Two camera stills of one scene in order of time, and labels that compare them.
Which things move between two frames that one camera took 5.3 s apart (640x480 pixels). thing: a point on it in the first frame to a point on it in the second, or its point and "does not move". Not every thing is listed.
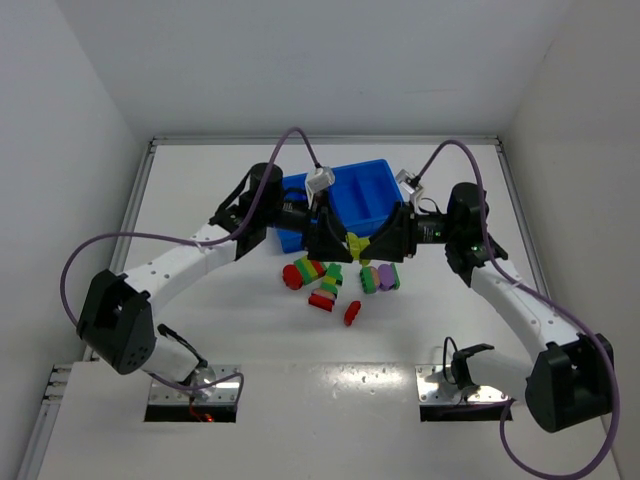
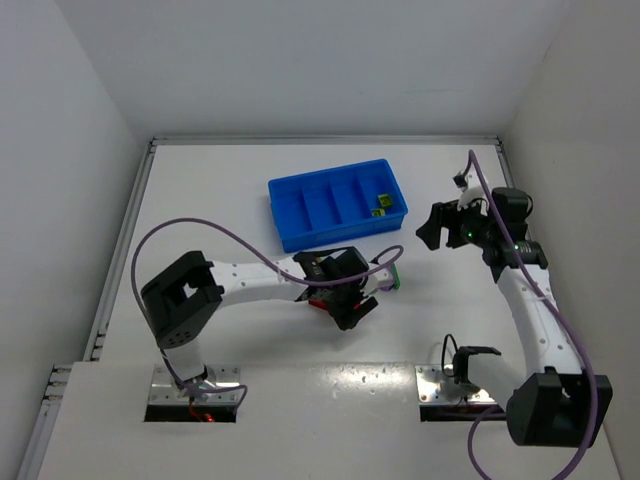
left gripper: [310, 233] to [355, 293]
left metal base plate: [223, 392] does not move
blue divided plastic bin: [364, 196] does not move
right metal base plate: [437, 386] does not move
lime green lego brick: [353, 242] to [385, 200]
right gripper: [407, 232] to [451, 223]
